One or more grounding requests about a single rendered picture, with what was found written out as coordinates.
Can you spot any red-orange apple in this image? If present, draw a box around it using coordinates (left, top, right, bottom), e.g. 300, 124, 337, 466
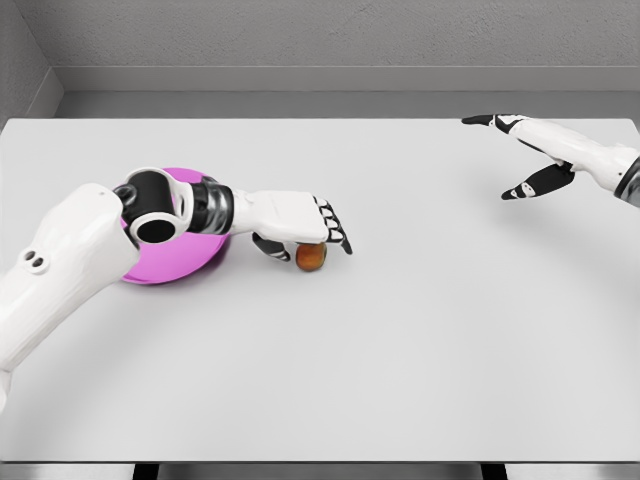
295, 242, 329, 273

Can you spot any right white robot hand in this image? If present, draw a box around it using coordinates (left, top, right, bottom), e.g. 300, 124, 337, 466
461, 113, 594, 202

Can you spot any pink round plate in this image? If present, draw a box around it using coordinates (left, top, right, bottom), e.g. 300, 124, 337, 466
113, 166, 232, 286

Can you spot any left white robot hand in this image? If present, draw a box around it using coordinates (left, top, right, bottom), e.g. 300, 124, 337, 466
251, 190, 354, 263

